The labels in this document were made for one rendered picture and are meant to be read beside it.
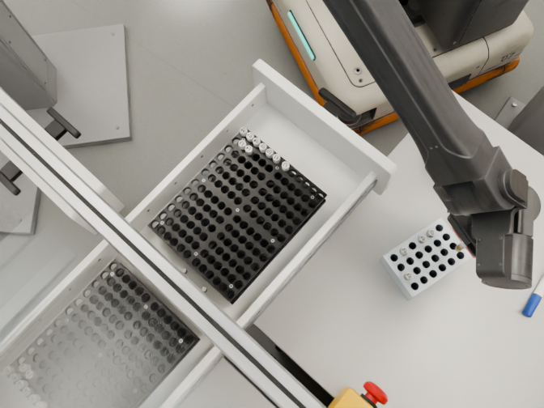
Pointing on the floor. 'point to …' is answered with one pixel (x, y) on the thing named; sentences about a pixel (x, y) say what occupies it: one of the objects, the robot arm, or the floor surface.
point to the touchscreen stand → (69, 78)
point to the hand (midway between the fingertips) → (468, 240)
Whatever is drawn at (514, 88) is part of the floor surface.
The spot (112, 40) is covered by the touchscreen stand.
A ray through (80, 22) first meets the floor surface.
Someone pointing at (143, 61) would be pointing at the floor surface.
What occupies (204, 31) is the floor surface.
